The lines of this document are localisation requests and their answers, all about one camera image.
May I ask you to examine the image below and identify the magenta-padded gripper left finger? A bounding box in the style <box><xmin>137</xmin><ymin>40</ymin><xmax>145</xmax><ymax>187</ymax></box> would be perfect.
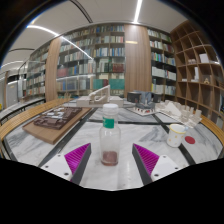
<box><xmin>40</xmin><ymin>142</ymin><xmax>92</xmax><ymax>186</ymax></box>

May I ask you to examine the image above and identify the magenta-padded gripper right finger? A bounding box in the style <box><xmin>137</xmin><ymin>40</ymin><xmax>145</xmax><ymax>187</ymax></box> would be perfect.
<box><xmin>131</xmin><ymin>143</ymin><xmax>184</xmax><ymax>186</ymax></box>

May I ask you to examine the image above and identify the clear plastic bottle green label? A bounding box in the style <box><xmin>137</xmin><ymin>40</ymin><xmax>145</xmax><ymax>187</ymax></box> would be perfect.
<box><xmin>99</xmin><ymin>103</ymin><xmax>122</xmax><ymax>167</ymax></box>

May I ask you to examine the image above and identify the white cup yellow rim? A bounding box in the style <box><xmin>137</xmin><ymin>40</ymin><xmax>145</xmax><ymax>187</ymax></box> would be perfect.
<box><xmin>166</xmin><ymin>123</ymin><xmax>188</xmax><ymax>148</ymax></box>

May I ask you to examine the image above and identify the brown model on wooden board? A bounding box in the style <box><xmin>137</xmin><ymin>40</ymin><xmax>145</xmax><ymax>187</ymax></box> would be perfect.
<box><xmin>22</xmin><ymin>106</ymin><xmax>93</xmax><ymax>145</ymax></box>

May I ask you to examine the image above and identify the flat round red coaster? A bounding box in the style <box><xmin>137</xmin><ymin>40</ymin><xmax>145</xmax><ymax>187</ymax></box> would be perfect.
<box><xmin>184</xmin><ymin>135</ymin><xmax>196</xmax><ymax>145</ymax></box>

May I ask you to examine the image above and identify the white city block model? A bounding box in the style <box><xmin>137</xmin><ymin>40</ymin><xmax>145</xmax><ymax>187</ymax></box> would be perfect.
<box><xmin>156</xmin><ymin>99</ymin><xmax>203</xmax><ymax>129</ymax></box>

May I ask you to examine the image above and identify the dark grey architectural model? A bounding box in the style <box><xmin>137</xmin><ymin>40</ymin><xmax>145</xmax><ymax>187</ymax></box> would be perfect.
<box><xmin>126</xmin><ymin>90</ymin><xmax>163</xmax><ymax>116</ymax></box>

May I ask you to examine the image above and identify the beige architectural building model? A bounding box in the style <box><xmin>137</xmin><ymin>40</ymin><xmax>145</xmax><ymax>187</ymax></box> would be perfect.
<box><xmin>76</xmin><ymin>84</ymin><xmax>125</xmax><ymax>108</ymax></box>

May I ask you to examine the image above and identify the curved wooden slatted bench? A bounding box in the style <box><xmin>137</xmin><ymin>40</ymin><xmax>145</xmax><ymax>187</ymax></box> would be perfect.
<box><xmin>199</xmin><ymin>114</ymin><xmax>224</xmax><ymax>148</ymax></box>
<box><xmin>0</xmin><ymin>98</ymin><xmax>73</xmax><ymax>141</ymax></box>

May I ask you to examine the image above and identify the tall bookshelf with books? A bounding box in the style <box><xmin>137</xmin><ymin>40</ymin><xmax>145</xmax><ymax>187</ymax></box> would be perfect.
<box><xmin>55</xmin><ymin>23</ymin><xmax>126</xmax><ymax>98</ymax></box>
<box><xmin>147</xmin><ymin>28</ymin><xmax>178</xmax><ymax>101</ymax></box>
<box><xmin>18</xmin><ymin>41</ymin><xmax>51</xmax><ymax>101</ymax></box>

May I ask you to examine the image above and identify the ceiling light strip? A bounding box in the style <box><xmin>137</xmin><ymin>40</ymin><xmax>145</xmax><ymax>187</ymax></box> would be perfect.
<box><xmin>132</xmin><ymin>0</ymin><xmax>144</xmax><ymax>24</ymax></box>

